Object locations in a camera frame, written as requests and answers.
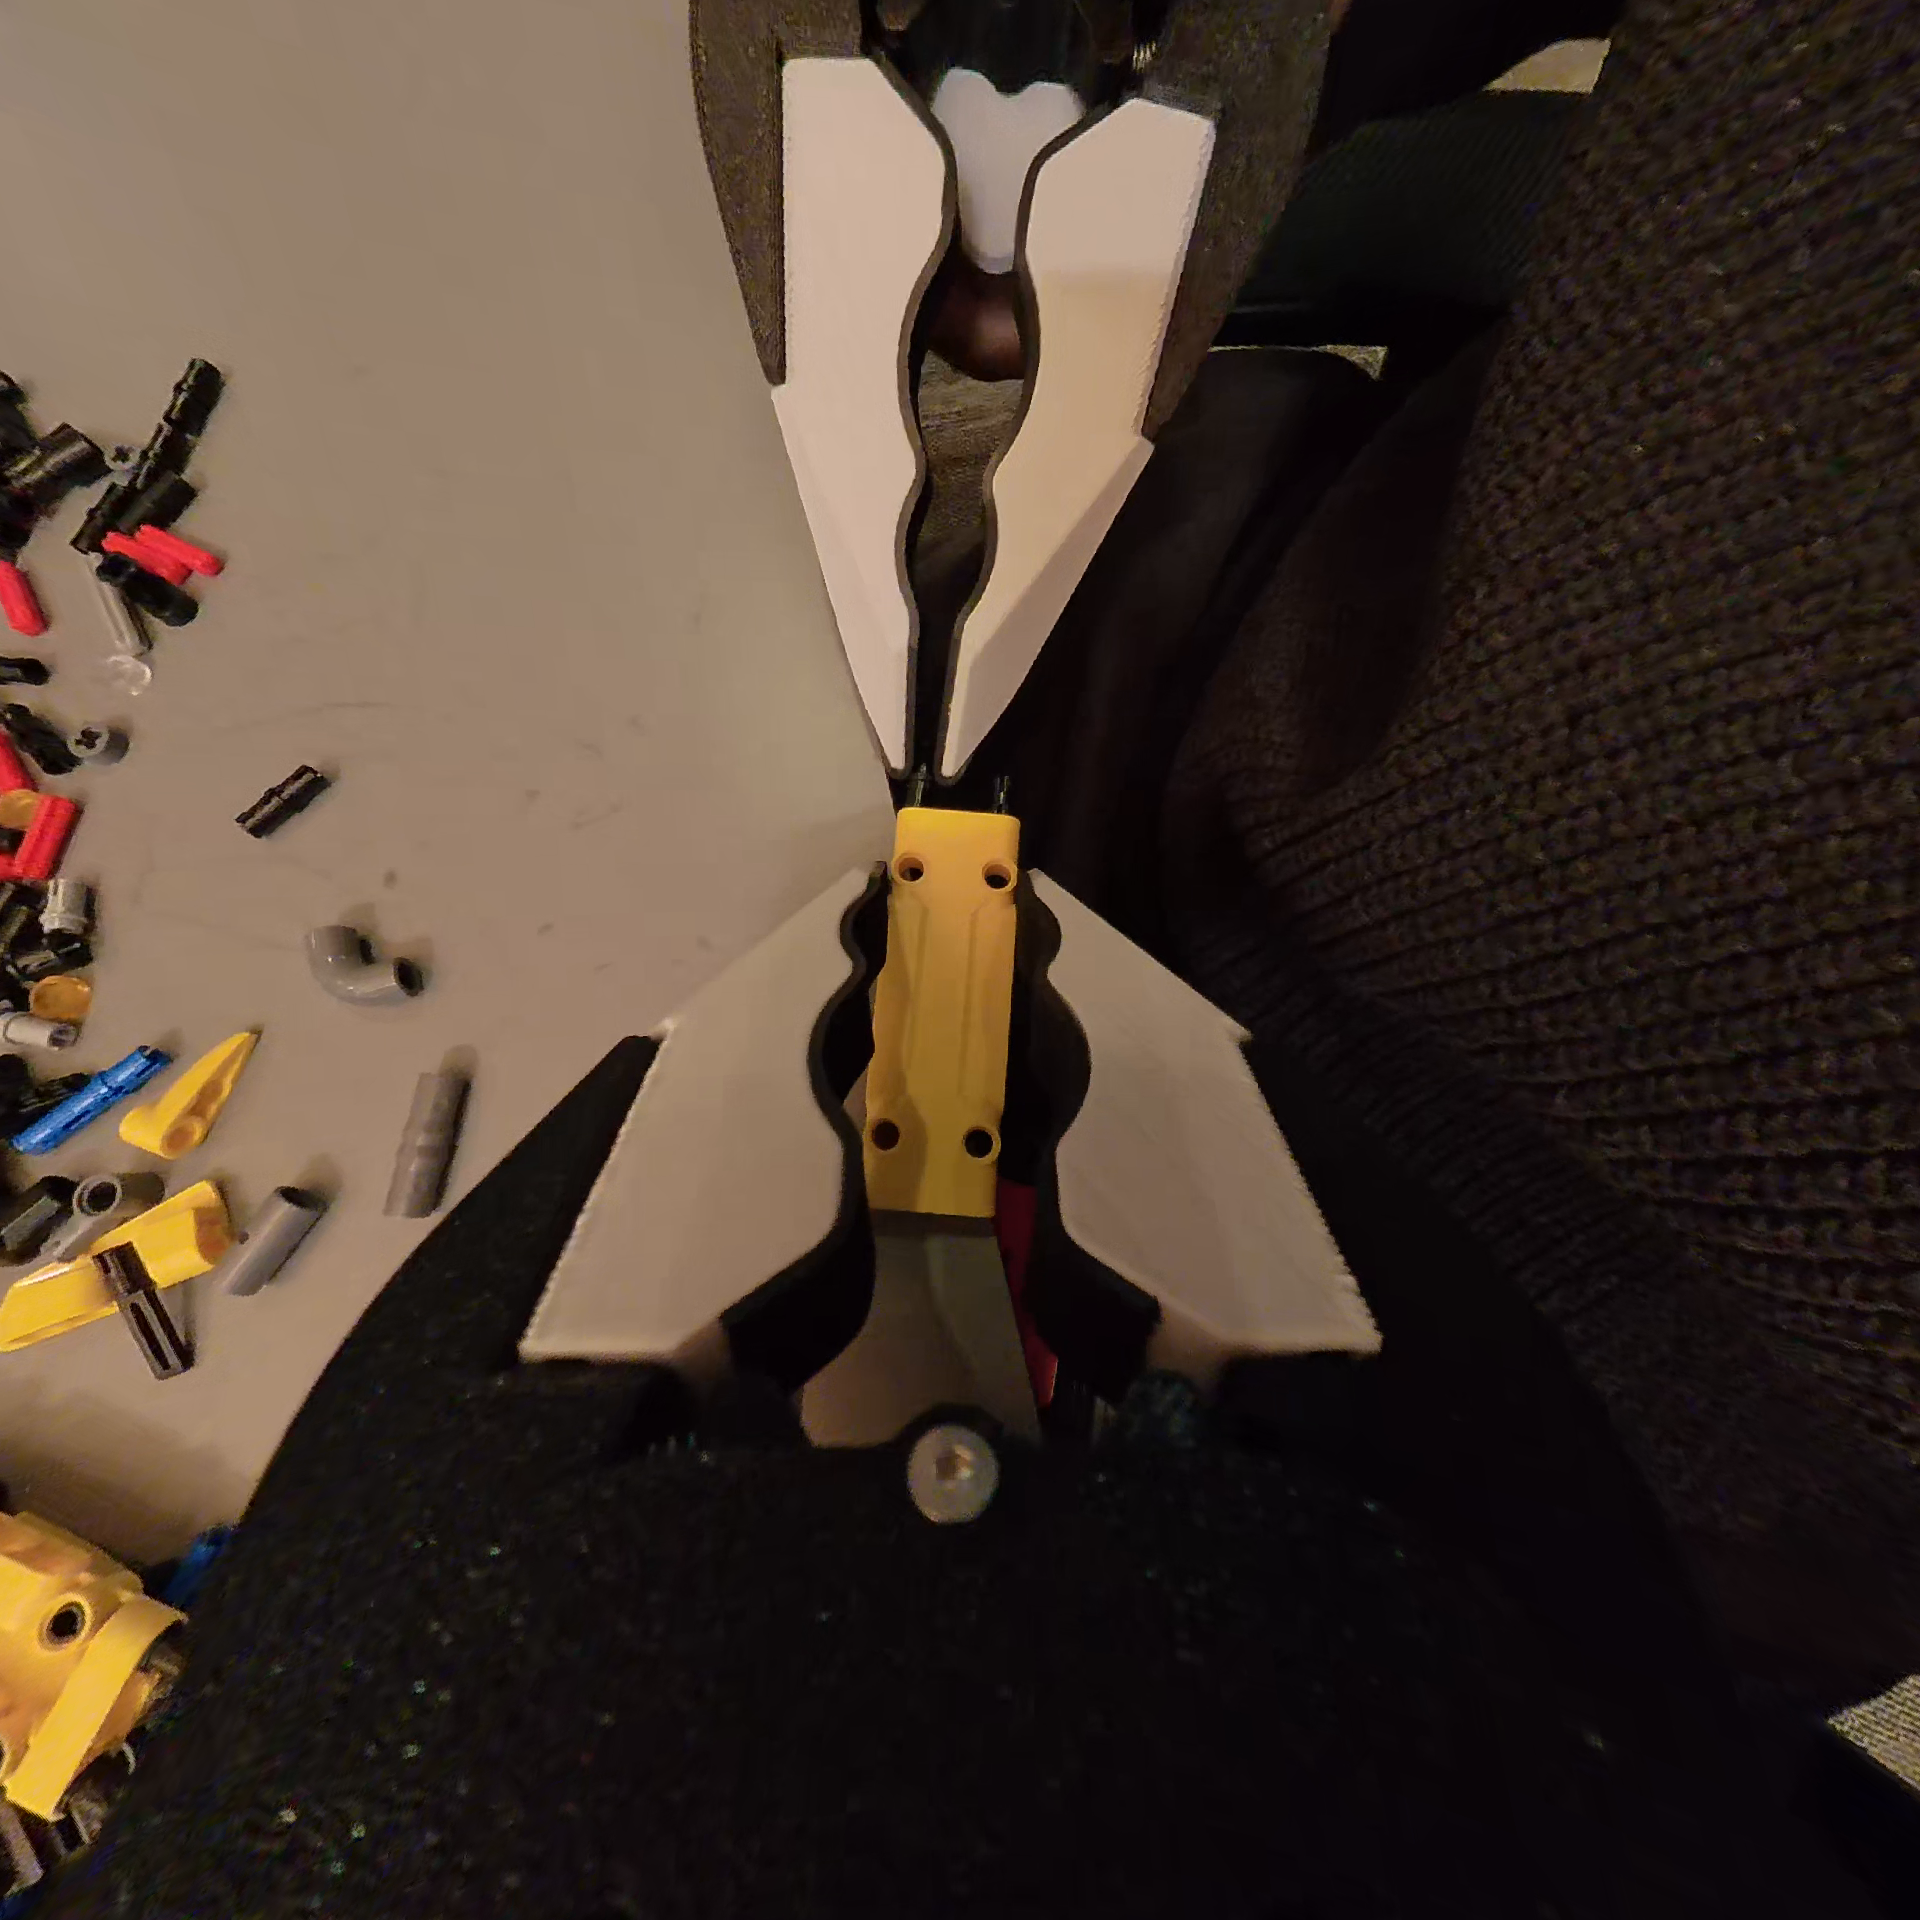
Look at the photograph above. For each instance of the yellow panel brick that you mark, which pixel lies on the yellow panel brick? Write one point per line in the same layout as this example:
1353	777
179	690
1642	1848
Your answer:
936	1018

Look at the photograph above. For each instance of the yellow fin piece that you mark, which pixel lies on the yellow fin piece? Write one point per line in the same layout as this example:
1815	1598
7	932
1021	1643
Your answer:
184	1105

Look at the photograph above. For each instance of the person's dark trousers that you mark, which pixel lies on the person's dark trousers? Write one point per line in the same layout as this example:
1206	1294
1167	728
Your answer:
1186	633

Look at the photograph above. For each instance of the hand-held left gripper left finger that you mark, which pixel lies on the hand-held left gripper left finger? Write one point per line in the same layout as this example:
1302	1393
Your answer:
704	1188

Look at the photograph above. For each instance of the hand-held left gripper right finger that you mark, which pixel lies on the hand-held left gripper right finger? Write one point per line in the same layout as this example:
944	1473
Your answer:
1202	1188

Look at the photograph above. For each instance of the person's right hand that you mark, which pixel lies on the person's right hand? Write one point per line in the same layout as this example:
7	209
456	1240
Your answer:
982	328

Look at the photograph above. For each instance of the short grey tube connector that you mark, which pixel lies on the short grey tube connector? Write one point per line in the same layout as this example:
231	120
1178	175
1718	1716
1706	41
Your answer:
276	1240

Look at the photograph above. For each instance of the grey elbow piece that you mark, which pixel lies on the grey elbow piece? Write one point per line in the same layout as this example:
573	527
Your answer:
349	960

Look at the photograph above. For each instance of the yellow brick assembly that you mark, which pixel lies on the yellow brick assembly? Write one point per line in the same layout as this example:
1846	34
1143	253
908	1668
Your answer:
76	1651

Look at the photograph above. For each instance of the pile of mixed toy bricks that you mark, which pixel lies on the pile of mixed toy bricks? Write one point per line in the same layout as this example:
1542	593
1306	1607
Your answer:
88	1096

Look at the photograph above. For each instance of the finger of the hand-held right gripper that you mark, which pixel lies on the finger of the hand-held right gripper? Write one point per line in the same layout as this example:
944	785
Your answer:
1114	300
848	300

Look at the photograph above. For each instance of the black office chair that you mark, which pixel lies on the black office chair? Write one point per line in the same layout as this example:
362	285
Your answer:
1394	209

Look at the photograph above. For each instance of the yellow wing piece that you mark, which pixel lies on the yellow wing piece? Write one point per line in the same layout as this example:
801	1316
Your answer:
184	1222

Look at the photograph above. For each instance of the long grey tube connector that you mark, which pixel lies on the long grey tube connector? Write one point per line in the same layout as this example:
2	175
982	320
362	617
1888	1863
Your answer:
423	1149

